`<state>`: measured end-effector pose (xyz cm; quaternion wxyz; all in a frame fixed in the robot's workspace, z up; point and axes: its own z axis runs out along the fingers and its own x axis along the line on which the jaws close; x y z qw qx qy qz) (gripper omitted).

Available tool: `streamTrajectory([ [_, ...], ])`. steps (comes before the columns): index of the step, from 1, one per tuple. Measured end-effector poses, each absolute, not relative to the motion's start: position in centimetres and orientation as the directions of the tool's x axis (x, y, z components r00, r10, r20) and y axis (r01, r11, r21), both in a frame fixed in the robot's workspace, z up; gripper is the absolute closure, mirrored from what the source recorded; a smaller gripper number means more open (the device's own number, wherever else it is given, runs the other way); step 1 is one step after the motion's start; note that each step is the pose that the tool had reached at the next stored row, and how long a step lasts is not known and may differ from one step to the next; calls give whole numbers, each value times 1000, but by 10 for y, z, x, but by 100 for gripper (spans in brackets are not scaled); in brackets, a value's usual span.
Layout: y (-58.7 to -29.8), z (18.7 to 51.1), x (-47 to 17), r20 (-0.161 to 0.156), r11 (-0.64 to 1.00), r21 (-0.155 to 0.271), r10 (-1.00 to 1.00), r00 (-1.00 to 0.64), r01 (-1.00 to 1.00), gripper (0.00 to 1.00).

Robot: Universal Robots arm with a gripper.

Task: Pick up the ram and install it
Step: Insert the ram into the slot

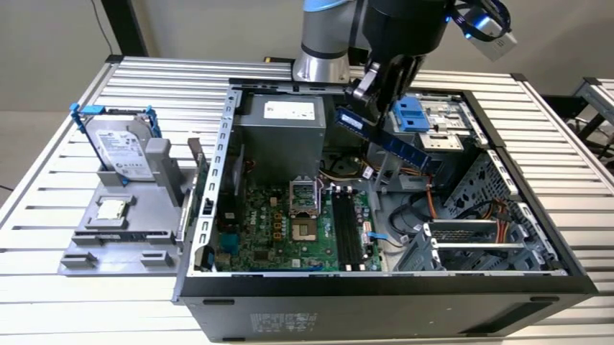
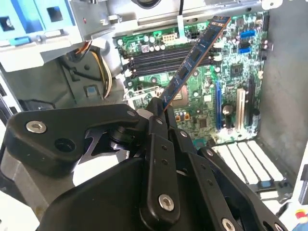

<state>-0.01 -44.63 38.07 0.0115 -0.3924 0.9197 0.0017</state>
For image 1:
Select thin orange wire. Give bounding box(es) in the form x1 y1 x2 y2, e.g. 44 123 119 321
425 172 438 221

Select black vertical post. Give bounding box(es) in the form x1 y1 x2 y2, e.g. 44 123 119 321
98 0 150 58

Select RAM memory stick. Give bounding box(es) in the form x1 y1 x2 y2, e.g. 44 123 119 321
334 105 431 170
74 231 174 242

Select small silver wrist camera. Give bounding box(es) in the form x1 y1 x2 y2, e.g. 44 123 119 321
466 6 521 63

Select black looped wires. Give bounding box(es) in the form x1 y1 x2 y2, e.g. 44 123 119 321
387 201 433 245

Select orange yellow power wires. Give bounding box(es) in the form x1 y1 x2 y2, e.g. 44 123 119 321
479 198 514 247

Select silver CPU chip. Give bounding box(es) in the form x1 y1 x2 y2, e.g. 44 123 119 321
98 200 128 219

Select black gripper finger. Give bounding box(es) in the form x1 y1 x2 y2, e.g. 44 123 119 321
382 53 425 116
343 61 389 124

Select black open PC case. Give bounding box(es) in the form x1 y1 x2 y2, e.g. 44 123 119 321
171 77 600 342

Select metal socket cover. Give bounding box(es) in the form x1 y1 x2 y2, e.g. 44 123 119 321
289 175 322 219

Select CPU socket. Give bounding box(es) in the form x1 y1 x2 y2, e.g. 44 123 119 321
291 218 321 243

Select grey metal disk bay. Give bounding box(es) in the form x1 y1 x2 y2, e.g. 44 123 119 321
395 218 561 273

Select green graphics card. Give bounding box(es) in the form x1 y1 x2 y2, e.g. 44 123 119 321
176 131 214 251

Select grey power supply unit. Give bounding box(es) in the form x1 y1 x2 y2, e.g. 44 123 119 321
233 93 327 180

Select green motherboard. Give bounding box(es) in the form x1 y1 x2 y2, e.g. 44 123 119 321
214 185 385 272

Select blue plastic drive latch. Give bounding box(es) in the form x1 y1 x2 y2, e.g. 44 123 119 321
394 96 425 114
398 110 431 132

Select locking lever wire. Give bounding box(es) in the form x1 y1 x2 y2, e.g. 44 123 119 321
314 179 337 219

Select grey parts rack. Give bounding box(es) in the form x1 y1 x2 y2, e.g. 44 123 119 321
56 138 203 277

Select grey metal drive cage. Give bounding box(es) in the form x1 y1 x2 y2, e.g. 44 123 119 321
367 93 474 188

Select black RAM slot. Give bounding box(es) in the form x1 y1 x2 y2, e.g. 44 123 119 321
327 185 345 272
346 185 366 272
339 185 359 272
333 185 351 272

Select blue expansion slot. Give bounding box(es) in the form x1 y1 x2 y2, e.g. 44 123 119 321
249 264 323 272

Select silver drive unit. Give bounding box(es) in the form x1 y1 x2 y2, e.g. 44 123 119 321
418 131 465 152

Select hard disk in blue carrier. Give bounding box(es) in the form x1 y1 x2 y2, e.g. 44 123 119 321
70 103 162 186

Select power supply wire bundle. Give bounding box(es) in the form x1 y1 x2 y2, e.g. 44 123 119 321
319 150 381 180

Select metal slat side table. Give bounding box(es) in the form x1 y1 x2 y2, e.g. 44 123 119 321
568 75 614 159

